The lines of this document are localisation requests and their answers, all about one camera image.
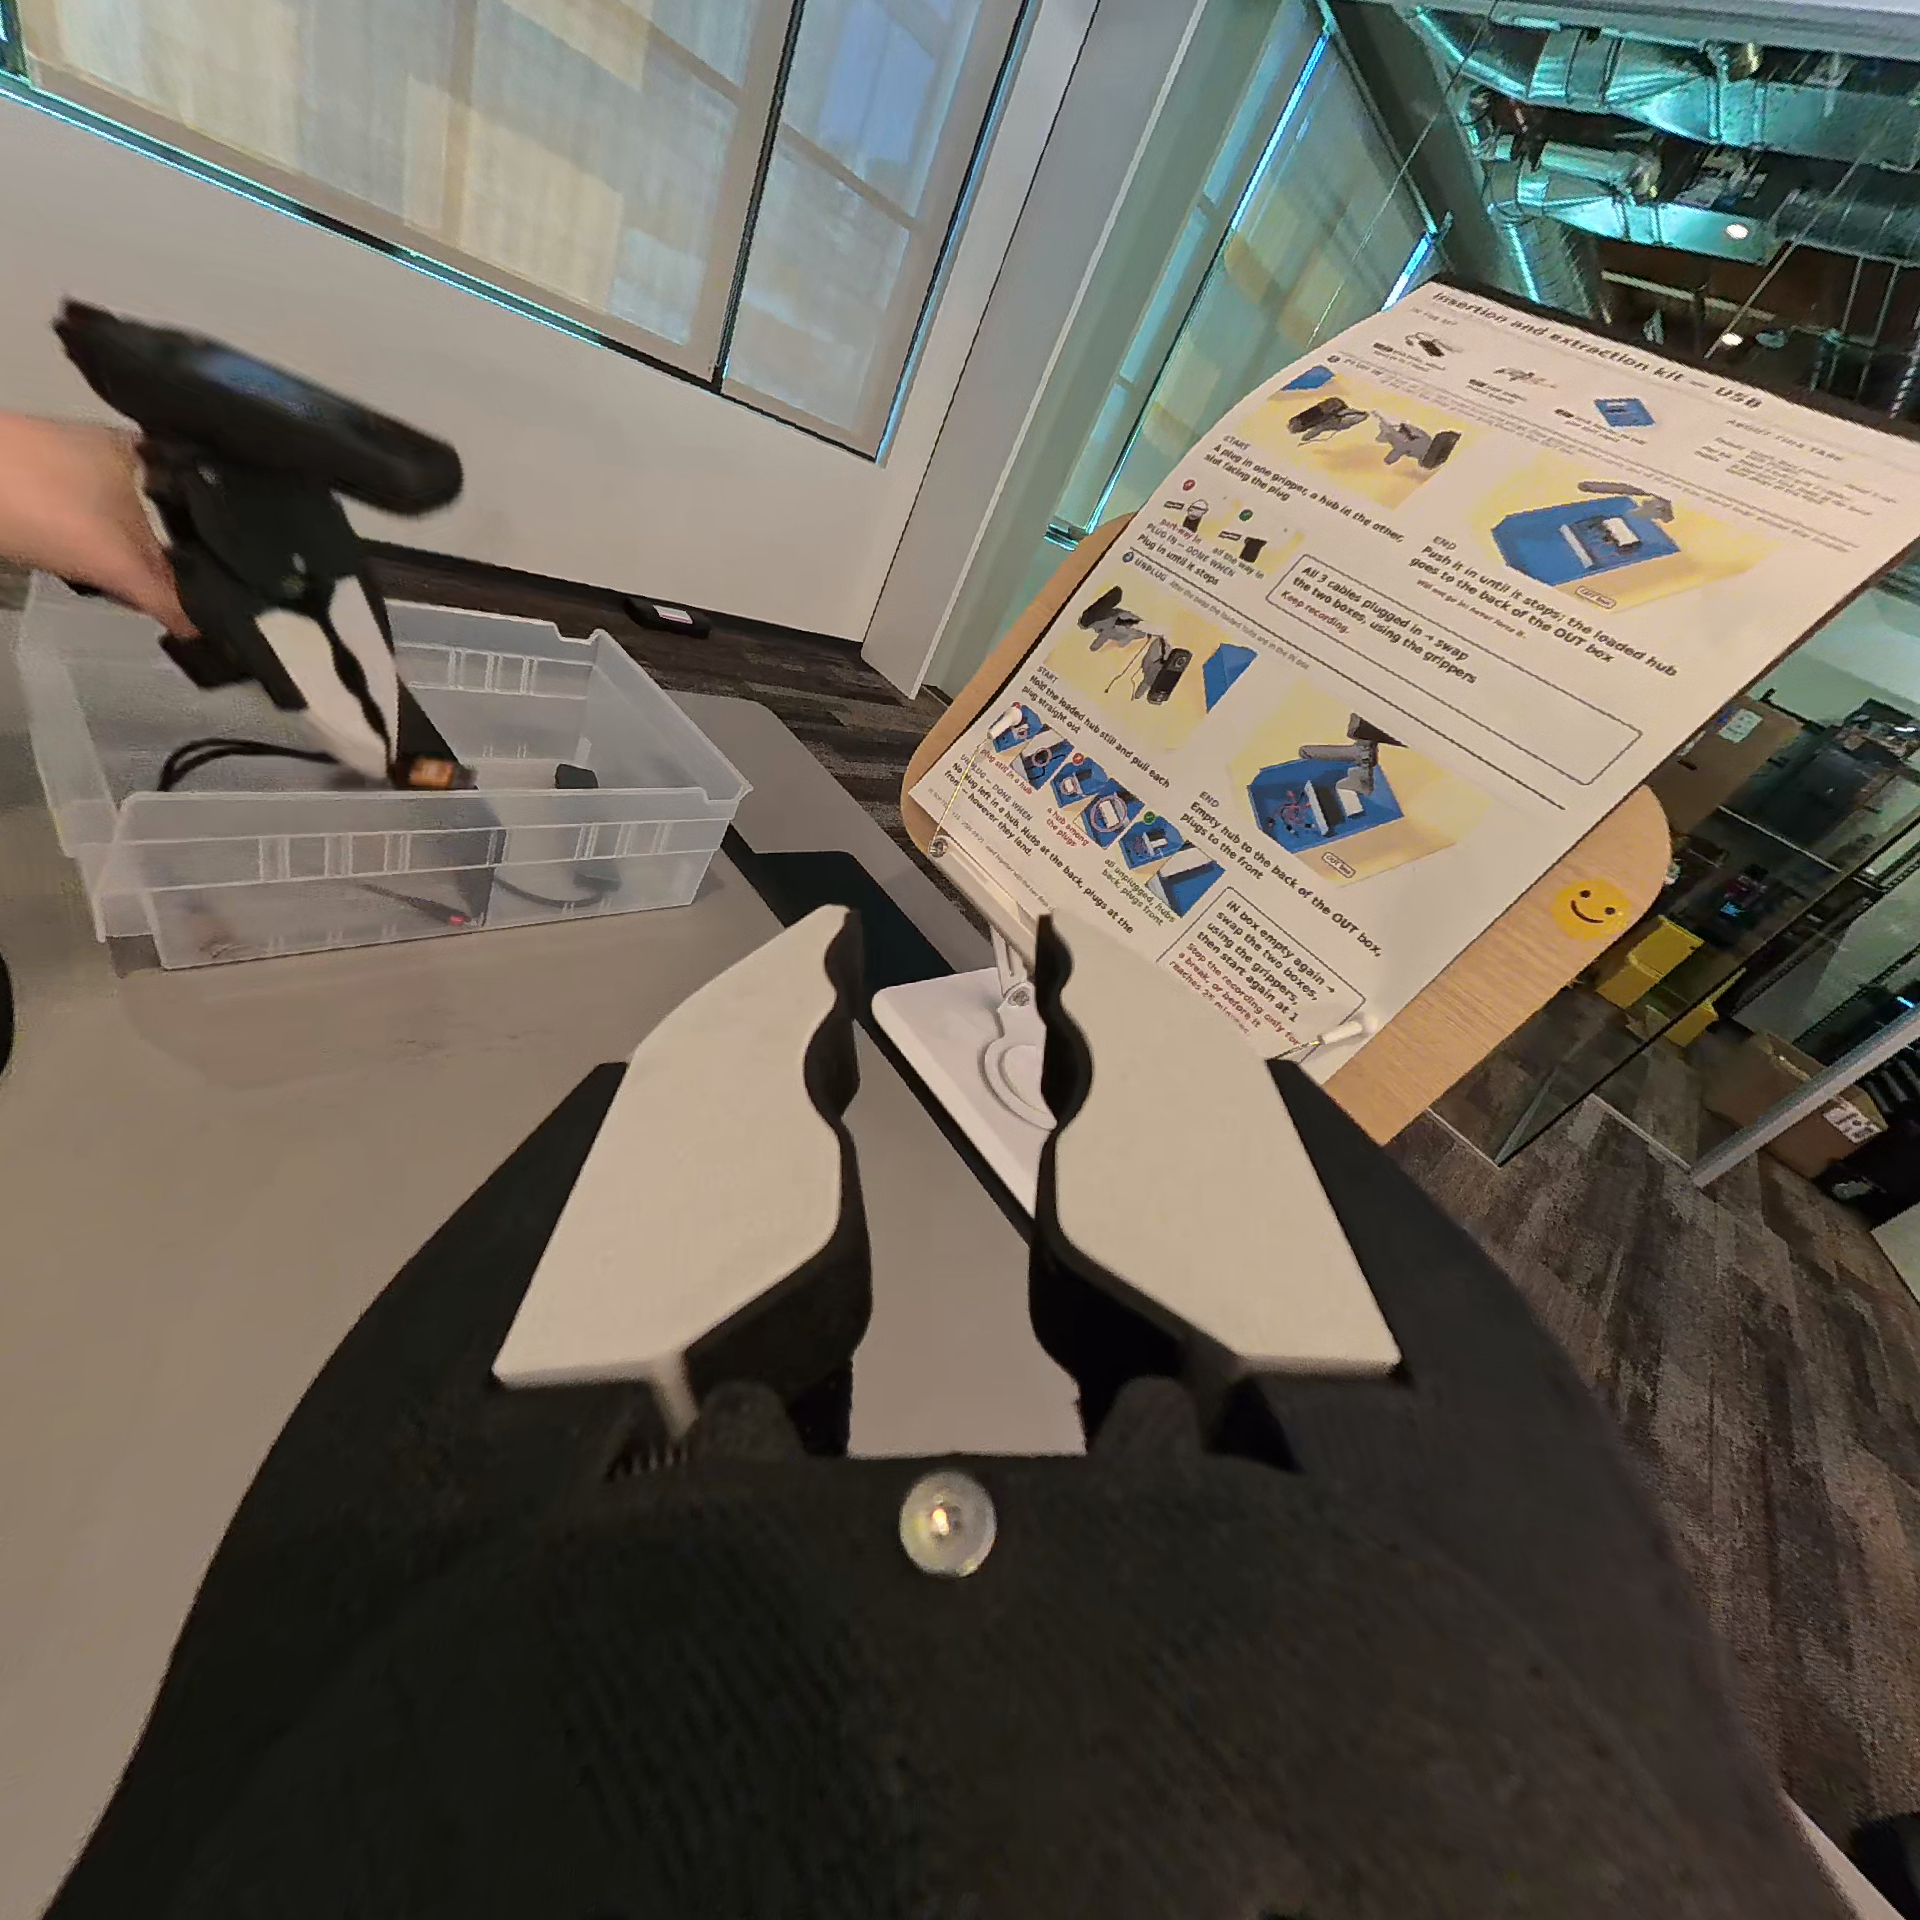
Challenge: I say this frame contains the person's left hand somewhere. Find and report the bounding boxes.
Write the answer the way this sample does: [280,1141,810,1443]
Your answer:
[0,413,202,637]

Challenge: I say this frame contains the large glass window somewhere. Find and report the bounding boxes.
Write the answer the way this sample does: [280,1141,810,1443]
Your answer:
[0,0,1038,459]

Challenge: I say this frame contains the yellow storage bin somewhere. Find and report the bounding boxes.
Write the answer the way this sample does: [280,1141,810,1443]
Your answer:
[1592,919,1720,1051]

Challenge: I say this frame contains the clear plastic bin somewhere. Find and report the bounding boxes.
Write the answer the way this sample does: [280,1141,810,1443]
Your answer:
[17,577,753,973]

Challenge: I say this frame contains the white stand base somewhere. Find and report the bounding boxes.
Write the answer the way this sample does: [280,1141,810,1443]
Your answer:
[872,919,1070,1221]

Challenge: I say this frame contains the tangled silver ceiling ducts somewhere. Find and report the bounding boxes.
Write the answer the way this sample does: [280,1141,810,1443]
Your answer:
[1334,0,1920,415]

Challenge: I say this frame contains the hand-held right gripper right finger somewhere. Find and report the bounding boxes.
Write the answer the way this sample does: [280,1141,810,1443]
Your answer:
[1027,913,1406,1385]

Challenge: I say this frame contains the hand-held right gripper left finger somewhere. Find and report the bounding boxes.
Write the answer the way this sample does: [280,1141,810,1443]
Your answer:
[491,903,876,1432]

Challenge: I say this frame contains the labelled cardboard box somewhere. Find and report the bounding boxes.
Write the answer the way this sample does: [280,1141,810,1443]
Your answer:
[1709,1035,1907,1186]

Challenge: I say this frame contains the printed instruction poster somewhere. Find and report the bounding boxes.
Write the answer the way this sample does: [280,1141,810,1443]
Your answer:
[929,278,1920,1051]

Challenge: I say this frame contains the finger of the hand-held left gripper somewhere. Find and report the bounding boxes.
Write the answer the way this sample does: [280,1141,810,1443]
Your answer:
[257,597,400,781]
[330,575,465,789]

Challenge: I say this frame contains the large cardboard box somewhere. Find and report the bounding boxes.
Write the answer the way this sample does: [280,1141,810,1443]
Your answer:
[1650,703,1875,839]

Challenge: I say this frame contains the wooden poster board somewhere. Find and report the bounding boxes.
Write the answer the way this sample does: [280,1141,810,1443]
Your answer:
[901,511,1673,1145]

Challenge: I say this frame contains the orange plug usb cable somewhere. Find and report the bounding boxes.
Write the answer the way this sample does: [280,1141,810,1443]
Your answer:
[158,737,483,798]

